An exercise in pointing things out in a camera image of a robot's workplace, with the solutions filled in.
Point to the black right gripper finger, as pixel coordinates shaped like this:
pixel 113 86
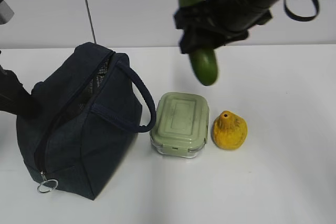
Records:
pixel 195 39

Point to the yellow squash toy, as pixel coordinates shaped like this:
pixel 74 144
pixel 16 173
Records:
pixel 229 131

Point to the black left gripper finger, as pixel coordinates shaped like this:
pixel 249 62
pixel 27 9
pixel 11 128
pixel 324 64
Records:
pixel 15 99

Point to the green cucumber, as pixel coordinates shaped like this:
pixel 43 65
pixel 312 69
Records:
pixel 203 61

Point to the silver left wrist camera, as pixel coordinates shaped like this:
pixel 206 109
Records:
pixel 6 13

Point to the dark blue lunch bag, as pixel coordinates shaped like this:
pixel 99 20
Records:
pixel 93 107

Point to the green lidded glass food container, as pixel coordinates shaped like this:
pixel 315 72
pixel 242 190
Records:
pixel 181 127

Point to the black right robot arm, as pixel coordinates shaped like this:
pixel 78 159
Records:
pixel 215 23

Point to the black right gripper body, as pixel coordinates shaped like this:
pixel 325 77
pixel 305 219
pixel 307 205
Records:
pixel 231 18

